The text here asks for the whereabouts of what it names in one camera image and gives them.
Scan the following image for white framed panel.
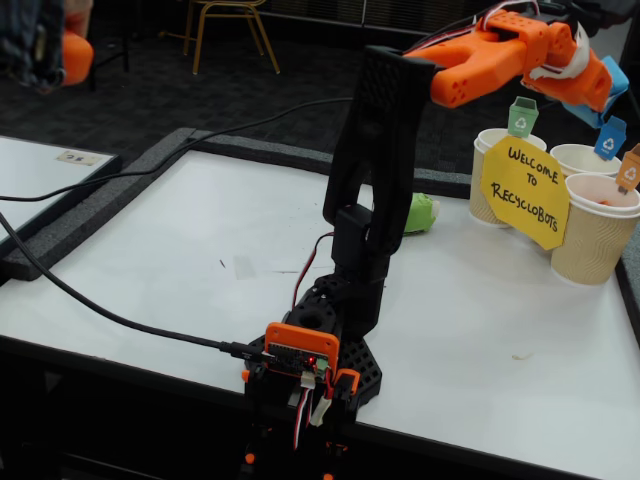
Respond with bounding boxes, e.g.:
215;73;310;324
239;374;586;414
547;7;636;109

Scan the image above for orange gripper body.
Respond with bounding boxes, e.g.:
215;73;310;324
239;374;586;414
521;51;602;102

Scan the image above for thin black camera cable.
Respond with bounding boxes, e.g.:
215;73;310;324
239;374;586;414
0;97;355;202

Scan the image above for blue paper wad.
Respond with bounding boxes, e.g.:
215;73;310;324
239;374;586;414
558;54;630;129

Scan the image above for short grey foam border strip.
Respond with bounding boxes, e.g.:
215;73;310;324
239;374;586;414
413;167;472;199

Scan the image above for thick black USB cable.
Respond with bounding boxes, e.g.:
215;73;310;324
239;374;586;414
0;210;266;364

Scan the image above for yellow welcome sign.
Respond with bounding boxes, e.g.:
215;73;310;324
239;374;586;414
479;135;571;250

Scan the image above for orange recycling bin tag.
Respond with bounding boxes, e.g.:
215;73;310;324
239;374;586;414
615;143;640;195

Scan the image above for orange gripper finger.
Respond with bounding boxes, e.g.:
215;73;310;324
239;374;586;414
573;56;615;113

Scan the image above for black metal table leg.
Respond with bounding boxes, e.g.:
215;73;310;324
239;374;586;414
92;0;130;91

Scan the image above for red black servo wire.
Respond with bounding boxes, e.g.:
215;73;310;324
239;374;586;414
292;232;336;306

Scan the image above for yellow metal legged chair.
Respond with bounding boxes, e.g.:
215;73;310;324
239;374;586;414
158;0;281;75

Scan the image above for orange controller board mount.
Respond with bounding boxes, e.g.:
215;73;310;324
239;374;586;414
263;322;341;376

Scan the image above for white red servo wire bundle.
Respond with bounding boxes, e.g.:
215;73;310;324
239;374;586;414
292;372;336;451

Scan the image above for long grey foam border strip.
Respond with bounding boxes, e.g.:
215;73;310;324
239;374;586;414
2;126;196;281
188;128;334;176

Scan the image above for blue recycling bin tag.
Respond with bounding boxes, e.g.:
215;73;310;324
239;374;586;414
593;117;629;161

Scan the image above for ribbed beige paper cup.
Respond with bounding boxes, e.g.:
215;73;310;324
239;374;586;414
550;173;640;286
468;127;549;226
549;143;624;177

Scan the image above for green recycling bin tag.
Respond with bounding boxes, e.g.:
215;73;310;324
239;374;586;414
507;95;540;137

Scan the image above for black framed whiteboard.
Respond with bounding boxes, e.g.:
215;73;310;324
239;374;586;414
0;134;123;246

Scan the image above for green paper wad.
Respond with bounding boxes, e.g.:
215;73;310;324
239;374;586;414
403;192;441;235

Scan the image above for white tape wrap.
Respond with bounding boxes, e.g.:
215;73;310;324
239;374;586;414
529;22;594;81

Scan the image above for orange rounded plastic object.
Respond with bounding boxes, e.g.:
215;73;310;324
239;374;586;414
62;14;95;86

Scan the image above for small paper label sticker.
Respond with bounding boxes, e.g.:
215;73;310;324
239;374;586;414
56;149;104;166

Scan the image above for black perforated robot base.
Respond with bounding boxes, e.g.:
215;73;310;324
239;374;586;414
243;273;384;480

